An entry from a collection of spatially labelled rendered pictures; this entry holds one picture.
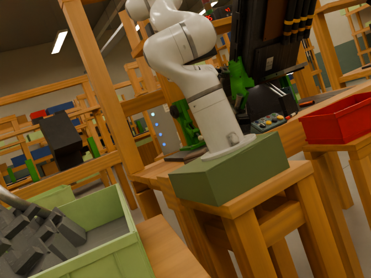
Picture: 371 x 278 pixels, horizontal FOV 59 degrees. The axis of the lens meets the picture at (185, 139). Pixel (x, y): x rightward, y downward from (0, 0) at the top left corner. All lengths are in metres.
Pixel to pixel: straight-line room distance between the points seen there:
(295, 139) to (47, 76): 10.69
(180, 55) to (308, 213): 0.61
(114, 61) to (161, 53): 11.45
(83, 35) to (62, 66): 10.08
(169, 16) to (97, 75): 0.80
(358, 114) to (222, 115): 0.58
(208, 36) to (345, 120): 0.61
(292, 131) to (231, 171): 0.72
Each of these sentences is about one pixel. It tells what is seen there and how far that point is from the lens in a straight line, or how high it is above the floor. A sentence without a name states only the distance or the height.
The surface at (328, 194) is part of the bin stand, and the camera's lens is 1.51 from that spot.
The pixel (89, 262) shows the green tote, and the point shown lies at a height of 0.94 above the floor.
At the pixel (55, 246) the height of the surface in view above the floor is 0.92.
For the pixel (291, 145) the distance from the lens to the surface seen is 1.58.
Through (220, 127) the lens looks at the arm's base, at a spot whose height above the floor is 1.04.
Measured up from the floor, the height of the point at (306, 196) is 0.76.
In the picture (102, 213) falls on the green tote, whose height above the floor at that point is 0.88.
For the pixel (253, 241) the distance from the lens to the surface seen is 0.95.
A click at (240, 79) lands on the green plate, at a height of 1.16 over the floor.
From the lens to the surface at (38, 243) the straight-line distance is 0.86.
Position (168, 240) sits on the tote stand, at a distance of 0.99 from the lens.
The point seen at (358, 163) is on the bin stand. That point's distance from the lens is 1.33.
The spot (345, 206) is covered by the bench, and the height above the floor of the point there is 0.03.
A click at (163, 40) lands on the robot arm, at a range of 1.02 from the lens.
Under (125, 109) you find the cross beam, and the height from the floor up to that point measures 1.23.
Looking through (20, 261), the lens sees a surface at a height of 0.95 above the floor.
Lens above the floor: 1.13
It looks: 5 degrees down
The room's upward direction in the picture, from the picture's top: 20 degrees counter-clockwise
